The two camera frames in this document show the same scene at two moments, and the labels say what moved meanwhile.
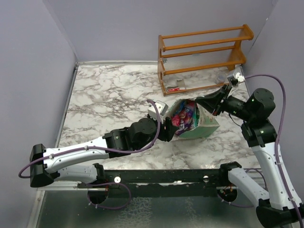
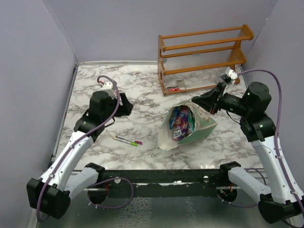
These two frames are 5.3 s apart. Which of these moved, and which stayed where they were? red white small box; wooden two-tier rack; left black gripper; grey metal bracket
Moved: left black gripper
Stayed: wooden two-tier rack; red white small box; grey metal bracket
